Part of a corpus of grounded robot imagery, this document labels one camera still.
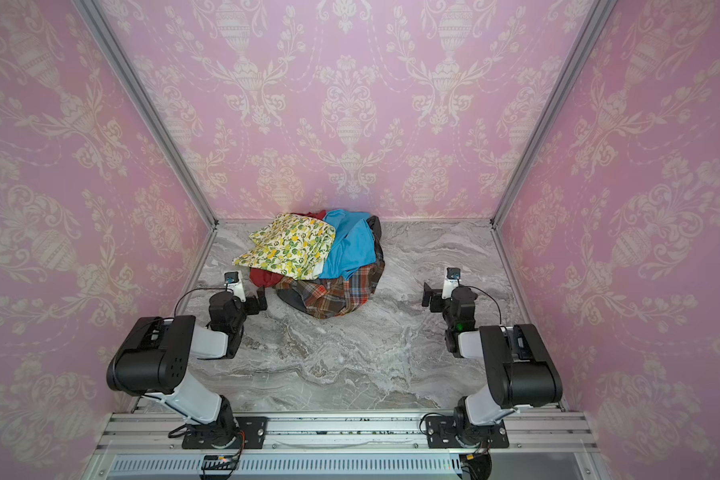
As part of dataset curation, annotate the plaid tartan cloth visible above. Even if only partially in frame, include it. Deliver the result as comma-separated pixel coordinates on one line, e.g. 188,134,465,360
274,259,385,319

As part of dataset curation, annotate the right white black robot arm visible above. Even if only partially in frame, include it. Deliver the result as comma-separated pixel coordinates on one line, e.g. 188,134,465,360
421,280,563,448

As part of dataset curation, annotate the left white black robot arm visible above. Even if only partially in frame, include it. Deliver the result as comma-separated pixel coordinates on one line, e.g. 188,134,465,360
106,288,268,452

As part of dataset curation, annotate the dark red cloth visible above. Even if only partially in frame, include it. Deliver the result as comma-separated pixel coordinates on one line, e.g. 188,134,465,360
249,267,284,288

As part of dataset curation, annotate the yellow lemon print cloth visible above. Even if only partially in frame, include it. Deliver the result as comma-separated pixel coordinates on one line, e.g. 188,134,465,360
234,213,336,280

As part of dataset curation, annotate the blue cloth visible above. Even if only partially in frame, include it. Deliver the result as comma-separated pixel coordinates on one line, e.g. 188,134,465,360
319,209,376,280

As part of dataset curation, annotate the small black electronics board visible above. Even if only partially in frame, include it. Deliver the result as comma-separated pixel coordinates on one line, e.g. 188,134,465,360
201,455,240,474

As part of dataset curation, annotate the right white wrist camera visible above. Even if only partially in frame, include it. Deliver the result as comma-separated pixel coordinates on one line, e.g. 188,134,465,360
441,267,461,299

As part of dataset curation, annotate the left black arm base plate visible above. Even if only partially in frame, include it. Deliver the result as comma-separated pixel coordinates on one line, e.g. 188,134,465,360
181,416,268,450

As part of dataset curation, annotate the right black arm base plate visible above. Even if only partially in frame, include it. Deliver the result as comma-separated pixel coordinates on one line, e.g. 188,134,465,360
418,413,510,449

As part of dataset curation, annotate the aluminium rail frame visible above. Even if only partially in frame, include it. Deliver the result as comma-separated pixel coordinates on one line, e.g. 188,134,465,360
83,407,609,479

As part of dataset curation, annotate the left corner aluminium post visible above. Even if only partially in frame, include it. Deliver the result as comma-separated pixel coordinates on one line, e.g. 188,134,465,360
72,0,218,230

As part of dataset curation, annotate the corner aluminium post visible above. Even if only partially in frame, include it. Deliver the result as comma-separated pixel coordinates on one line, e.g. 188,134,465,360
492,0,617,231
72,0,218,230

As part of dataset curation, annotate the right corner aluminium post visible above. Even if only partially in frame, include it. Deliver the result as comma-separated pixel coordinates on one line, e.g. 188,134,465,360
492,0,617,231

